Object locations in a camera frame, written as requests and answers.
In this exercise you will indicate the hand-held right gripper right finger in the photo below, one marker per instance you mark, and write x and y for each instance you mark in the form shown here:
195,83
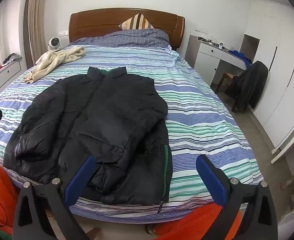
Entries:
210,180

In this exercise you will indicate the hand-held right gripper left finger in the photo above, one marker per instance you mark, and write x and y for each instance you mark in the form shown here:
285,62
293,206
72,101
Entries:
79,182

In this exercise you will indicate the black puffer jacket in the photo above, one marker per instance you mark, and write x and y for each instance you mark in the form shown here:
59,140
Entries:
91,117

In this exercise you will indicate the dark clothes pile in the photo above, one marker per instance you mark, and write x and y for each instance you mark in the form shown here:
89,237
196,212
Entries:
10,58

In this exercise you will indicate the white low cabinet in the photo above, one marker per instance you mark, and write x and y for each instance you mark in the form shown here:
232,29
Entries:
9,72

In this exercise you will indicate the bed with striped sheet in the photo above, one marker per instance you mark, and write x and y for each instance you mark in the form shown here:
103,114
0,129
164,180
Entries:
199,120

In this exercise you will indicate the person's orange pants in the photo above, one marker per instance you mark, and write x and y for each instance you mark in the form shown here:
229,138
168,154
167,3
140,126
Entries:
1,192

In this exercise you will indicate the cream fleece garment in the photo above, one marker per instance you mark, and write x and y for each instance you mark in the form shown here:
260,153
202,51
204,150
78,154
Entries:
51,61

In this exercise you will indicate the white sheer curtain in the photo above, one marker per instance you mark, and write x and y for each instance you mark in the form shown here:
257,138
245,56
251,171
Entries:
8,30

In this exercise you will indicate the white round device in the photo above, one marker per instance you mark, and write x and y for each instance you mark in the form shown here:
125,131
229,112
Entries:
54,43

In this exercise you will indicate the black bag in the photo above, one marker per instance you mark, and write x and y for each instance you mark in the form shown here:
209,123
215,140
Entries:
249,82

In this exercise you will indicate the wooden chair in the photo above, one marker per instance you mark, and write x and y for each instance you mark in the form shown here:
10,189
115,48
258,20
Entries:
228,75

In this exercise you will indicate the beige curtain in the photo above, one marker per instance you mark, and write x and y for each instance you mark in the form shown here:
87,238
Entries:
35,17

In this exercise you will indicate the white desk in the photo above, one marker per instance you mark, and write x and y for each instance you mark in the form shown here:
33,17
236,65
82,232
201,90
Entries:
207,60

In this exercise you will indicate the blue cloth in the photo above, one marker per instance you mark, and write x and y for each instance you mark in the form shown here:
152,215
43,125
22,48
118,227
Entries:
239,55

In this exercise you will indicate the white wardrobe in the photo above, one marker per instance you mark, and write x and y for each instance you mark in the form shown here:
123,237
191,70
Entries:
282,67

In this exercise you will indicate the small desk clutter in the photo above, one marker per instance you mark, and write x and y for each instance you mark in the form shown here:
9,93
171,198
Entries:
212,42

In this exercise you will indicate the wooden headboard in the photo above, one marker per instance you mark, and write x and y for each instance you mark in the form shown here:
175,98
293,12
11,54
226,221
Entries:
99,22

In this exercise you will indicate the blue checked pillow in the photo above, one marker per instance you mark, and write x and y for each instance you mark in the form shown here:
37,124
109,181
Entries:
127,38

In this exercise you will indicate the striped pillow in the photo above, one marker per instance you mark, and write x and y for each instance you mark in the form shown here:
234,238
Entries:
137,22

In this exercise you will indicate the white wall socket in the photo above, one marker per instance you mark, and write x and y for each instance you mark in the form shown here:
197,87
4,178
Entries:
62,33

